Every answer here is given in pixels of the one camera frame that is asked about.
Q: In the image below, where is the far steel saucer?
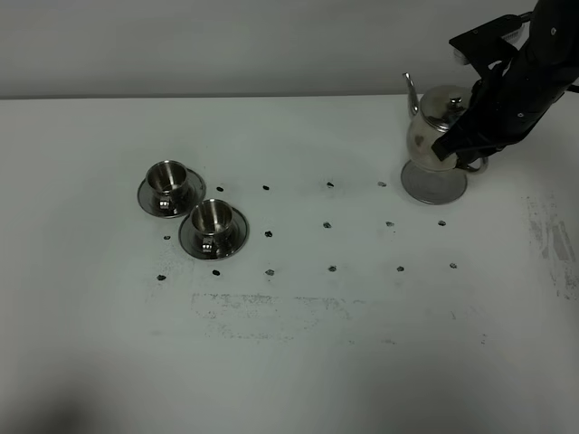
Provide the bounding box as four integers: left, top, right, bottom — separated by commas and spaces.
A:
137, 168, 206, 219

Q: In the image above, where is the black left camera cable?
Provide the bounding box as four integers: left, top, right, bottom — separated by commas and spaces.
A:
515, 12, 579, 96

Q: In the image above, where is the far steel teacup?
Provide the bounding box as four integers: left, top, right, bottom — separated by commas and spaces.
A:
146, 160, 189, 216

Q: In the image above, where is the near steel saucer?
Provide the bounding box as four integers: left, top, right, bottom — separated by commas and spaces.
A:
178, 208, 250, 261

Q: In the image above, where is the steel teapot coaster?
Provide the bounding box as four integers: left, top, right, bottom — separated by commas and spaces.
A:
401, 161, 468, 205

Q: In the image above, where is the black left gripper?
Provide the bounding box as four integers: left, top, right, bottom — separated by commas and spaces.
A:
432, 26, 578, 168

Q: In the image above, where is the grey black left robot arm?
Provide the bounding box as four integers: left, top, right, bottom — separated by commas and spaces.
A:
432, 0, 578, 162

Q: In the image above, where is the steel teacup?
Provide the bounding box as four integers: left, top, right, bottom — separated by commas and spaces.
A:
190, 198, 233, 256
146, 160, 189, 216

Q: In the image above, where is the stainless steel teapot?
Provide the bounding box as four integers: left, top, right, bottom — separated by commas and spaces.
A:
401, 71, 490, 175

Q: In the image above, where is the steel saucer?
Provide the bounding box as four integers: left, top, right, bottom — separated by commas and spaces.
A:
137, 168, 206, 219
178, 208, 250, 261

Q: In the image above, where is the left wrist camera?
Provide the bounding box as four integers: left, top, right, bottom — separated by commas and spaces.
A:
449, 14, 530, 77

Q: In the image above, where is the near steel teacup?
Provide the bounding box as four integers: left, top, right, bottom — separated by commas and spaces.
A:
190, 198, 233, 256

